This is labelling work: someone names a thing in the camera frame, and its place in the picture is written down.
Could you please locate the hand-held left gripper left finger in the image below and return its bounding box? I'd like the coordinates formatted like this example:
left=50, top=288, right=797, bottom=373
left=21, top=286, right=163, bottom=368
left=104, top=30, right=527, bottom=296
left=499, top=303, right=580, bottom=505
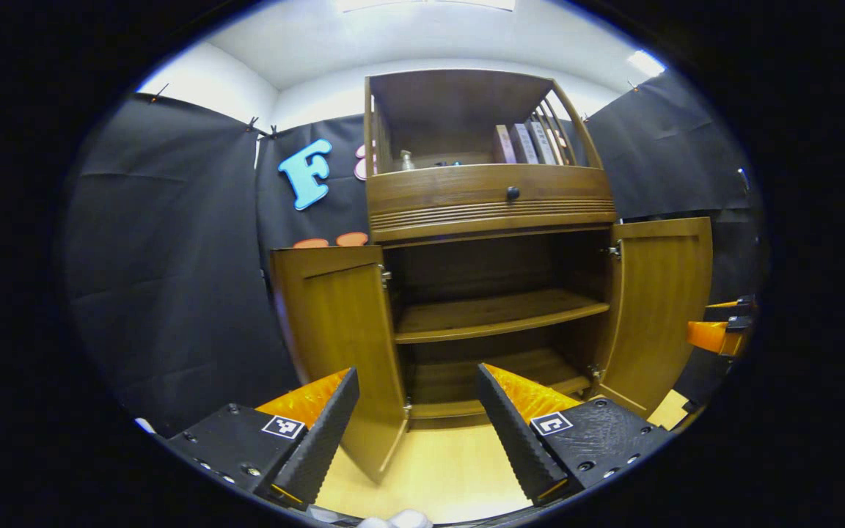
left=166, top=367, right=361, bottom=510

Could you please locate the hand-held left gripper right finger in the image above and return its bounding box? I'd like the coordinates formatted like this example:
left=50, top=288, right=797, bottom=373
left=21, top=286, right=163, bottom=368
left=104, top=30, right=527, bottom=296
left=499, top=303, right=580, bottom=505
left=475, top=362, right=676, bottom=507

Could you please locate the wooden shoe cabinet door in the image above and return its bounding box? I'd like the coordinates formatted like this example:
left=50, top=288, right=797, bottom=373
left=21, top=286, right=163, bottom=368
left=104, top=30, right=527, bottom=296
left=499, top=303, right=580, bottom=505
left=270, top=246, right=410, bottom=483
left=599, top=216, right=714, bottom=419

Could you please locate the wooden inner cabinet shelf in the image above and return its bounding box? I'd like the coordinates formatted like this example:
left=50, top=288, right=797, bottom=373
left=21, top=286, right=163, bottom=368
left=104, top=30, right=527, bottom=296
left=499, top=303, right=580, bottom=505
left=393, top=288, right=611, bottom=345

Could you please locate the wooden cabinet drawer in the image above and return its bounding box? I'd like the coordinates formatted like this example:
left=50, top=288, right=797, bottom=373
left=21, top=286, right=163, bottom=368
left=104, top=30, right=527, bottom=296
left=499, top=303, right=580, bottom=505
left=366, top=164, right=618, bottom=221

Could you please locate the black backdrop cloth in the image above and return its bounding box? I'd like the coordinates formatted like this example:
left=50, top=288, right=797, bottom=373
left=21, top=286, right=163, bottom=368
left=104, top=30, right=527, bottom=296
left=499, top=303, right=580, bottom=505
left=63, top=70, right=768, bottom=437

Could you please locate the pale grey book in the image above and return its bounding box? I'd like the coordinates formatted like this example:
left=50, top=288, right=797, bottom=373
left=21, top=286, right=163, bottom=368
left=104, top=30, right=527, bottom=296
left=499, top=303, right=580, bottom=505
left=529, top=120, right=557, bottom=165

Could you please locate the small ceiling light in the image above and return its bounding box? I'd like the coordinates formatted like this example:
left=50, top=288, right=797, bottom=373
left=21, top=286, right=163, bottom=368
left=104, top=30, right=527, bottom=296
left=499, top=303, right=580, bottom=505
left=626, top=50, right=667, bottom=78

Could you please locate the ceiling light panel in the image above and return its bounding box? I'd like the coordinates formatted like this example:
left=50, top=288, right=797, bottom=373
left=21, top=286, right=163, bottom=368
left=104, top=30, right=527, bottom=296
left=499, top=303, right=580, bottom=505
left=334, top=0, right=519, bottom=12

